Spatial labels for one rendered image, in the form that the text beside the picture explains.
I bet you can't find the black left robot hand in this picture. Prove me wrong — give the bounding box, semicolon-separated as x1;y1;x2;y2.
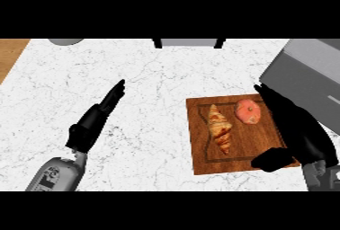
66;78;126;154

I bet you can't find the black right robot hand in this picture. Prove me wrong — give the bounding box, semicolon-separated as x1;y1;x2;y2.
250;84;340;173

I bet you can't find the brown wooden cutting board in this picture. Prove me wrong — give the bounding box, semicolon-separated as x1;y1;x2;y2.
185;93;302;176

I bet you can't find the large grey box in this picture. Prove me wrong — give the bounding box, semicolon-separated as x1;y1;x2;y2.
258;39;340;137

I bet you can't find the pink frosted donut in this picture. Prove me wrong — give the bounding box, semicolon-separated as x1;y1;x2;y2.
234;99;262;126

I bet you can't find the golden brown croissant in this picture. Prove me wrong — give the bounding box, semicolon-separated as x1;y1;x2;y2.
206;103;234;156

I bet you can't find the grey round object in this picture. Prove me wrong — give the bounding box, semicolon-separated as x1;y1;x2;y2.
46;39;86;47

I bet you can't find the grey appliance with black legs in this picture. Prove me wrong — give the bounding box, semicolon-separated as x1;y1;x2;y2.
151;39;228;49

